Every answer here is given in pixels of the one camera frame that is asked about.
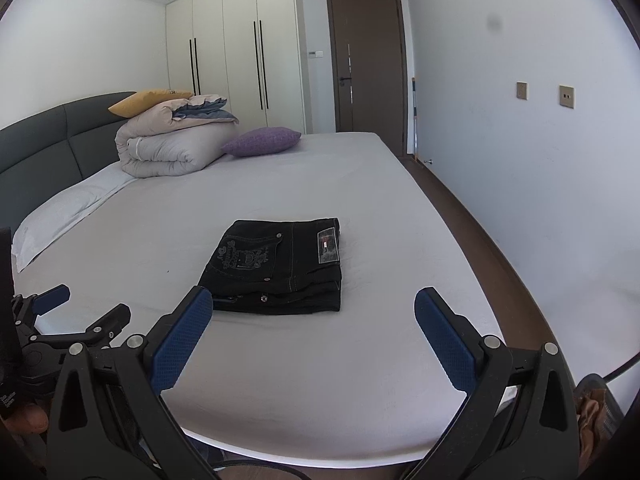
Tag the black denim pants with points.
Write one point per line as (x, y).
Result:
(280, 264)

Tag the beige wall switch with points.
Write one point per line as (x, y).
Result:
(522, 90)

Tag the folded blue clothes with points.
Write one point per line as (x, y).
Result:
(201, 110)

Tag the beige wall socket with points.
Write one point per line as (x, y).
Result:
(567, 96)

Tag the yellow pillow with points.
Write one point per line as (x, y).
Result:
(141, 101)

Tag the white pillow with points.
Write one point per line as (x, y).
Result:
(50, 221)

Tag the brown door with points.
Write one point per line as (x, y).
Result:
(369, 64)

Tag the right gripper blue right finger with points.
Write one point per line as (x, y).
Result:
(452, 337)

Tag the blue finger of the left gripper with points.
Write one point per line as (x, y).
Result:
(50, 300)

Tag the folded beige duvet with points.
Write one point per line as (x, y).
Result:
(153, 145)

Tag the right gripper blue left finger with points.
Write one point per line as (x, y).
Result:
(174, 337)

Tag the dark grey headboard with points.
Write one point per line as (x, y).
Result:
(48, 152)

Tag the cream wardrobe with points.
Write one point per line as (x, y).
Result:
(249, 51)

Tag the person's left hand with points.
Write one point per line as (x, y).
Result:
(30, 419)

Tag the purple pillow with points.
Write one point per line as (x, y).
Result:
(262, 141)

